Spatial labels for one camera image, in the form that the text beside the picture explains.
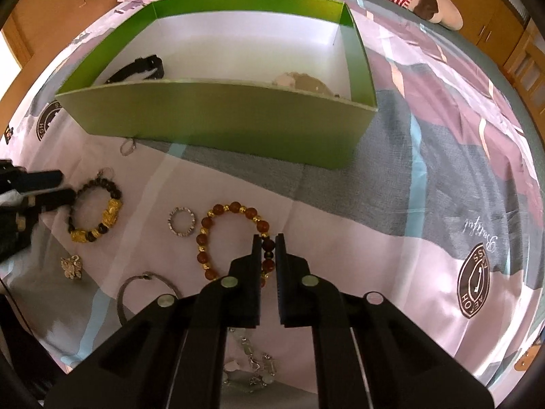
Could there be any red gold bead bracelet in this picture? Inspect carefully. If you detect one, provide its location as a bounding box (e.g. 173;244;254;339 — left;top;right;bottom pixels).
195;200;277;288

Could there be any beaded silver ring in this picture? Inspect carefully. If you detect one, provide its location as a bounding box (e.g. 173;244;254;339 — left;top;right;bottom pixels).
167;206;198;238

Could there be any grey metal bangle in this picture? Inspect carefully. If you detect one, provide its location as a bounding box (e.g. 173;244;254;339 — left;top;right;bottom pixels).
116;271;183;325

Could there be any dark bead gold charm bracelet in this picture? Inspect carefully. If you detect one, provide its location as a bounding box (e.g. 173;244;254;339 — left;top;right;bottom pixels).
66;176;124;245

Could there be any green cardboard box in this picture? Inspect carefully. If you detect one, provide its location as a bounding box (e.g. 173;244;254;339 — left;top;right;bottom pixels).
57;0;377;169

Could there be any black wristwatch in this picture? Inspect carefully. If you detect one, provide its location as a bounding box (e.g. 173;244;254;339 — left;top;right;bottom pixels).
105;55;165;84

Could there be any silver flower brooch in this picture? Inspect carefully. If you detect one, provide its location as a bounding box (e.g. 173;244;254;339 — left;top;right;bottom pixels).
60;255;83;281

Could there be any pale jewelry piece in box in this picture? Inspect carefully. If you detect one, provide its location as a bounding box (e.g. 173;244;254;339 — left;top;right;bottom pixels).
271;72;339;97

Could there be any patterned bed sheet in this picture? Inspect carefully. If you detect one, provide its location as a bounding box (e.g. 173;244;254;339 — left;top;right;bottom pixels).
1;0;544;408

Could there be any silver jade link bracelet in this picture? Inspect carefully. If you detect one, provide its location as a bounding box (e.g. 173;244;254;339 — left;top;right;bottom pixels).
221;327;278;393

